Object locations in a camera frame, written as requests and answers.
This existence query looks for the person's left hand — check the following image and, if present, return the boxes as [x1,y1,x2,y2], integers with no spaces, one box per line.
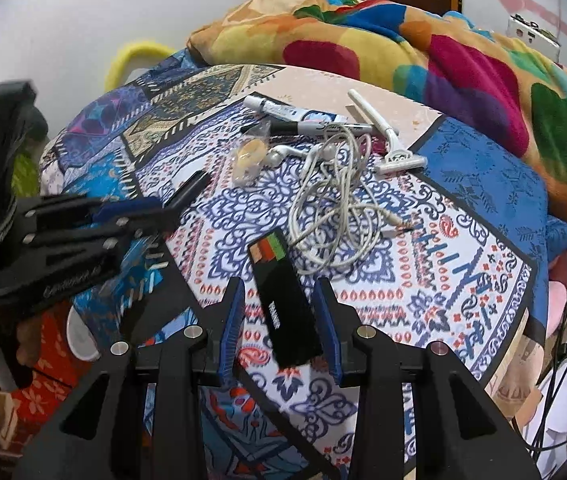
[13,316,49,367]

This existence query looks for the black marker pen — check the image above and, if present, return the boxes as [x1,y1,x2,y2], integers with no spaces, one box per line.
[240,121,372,138]

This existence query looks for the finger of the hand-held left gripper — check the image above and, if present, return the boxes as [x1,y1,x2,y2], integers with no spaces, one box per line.
[16,194,162,224]
[27,206,180,272]

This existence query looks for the yellow foam loop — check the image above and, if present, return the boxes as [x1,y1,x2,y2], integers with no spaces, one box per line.
[104,40,177,94]

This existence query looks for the white wired earphones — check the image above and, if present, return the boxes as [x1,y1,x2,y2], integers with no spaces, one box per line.
[263,127,415,276]

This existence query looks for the small black stick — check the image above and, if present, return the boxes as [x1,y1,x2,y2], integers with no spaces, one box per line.
[163,171,211,211]

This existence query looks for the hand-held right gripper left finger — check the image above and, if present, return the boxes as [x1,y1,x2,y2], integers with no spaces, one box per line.
[23,276,246,480]

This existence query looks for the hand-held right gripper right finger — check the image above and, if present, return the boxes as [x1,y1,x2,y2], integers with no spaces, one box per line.
[312,276,539,480]

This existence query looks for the clear bag with yellow contents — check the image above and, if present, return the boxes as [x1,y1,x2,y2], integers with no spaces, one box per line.
[230,125,270,187]

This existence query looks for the red floral cloth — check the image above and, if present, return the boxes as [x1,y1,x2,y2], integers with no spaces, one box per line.
[0,300,95,442]

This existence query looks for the colourful fleece blanket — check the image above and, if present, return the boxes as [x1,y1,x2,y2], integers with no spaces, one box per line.
[186,0,567,227]

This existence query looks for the white disposable razor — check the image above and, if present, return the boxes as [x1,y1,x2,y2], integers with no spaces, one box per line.
[347,89,429,176]

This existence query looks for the black rectangular packet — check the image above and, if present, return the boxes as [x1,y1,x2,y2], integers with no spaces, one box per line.
[246,227,325,369]

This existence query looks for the patterned blue white bedsheet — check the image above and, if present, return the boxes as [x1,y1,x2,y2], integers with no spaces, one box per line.
[38,50,567,480]

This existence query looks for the green cloth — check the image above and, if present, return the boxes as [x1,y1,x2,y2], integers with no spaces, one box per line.
[10,150,42,197]

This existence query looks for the white ointment tube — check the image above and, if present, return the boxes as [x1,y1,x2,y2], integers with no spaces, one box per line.
[243,94,349,124]

